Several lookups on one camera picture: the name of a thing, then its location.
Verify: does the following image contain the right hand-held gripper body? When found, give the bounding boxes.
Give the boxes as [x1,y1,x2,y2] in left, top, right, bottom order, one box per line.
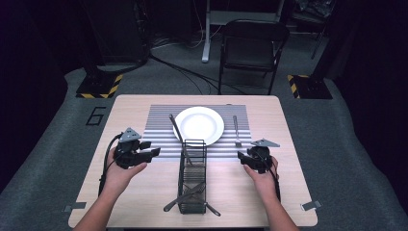
[248,138,281,175]

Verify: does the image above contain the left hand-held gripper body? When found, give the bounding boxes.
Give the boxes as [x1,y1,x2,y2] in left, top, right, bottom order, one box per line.
[114,127,144,170]

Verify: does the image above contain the silver fork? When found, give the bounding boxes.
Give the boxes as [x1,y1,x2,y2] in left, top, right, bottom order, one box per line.
[232,115,243,149]

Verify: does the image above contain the black wire cutlery caddy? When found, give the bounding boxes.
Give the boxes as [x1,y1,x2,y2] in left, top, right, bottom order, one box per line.
[177,139,208,215]

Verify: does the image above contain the person's left hand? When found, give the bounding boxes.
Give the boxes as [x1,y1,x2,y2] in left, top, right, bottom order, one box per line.
[102,149,148,195]

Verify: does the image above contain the person's right hand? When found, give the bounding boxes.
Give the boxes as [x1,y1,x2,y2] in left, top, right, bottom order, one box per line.
[243,157,281,200]

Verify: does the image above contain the brown white striped placemat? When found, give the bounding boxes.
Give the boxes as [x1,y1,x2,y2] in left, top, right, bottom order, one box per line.
[142,104,253,160]

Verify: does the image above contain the white round plate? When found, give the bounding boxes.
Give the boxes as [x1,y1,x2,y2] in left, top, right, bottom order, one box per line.
[172,106,225,147]

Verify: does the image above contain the grey tape strip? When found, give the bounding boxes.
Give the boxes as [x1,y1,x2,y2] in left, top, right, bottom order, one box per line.
[63,201,88,213]
[301,200,322,212]

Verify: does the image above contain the black stand base hazard stripes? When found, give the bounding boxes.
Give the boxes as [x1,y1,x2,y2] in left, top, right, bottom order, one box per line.
[75,73,124,99]
[287,74,334,100]

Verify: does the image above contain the black equipment cabinet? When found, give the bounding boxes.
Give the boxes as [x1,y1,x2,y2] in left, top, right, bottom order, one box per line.
[81,0,152,65]

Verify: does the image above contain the black folding chair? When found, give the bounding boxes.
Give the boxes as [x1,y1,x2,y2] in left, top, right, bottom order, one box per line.
[217,18,291,96]

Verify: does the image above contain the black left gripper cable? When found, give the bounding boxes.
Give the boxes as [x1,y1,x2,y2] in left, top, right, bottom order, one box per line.
[97,132,124,197]

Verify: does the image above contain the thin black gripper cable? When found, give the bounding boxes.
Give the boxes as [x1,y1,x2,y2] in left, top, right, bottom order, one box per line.
[268,157,283,203]

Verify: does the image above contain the dark long-handled utensil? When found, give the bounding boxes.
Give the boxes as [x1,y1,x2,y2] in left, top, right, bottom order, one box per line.
[168,114,194,167]

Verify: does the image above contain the dark-handled utensil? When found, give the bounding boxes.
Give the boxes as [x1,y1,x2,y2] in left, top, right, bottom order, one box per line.
[196,200,222,218]

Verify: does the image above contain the black floor cable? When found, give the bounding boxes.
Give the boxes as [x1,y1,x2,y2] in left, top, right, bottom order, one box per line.
[148,52,248,96]

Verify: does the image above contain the white desk frame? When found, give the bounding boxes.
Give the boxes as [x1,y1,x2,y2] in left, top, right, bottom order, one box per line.
[201,0,287,64]

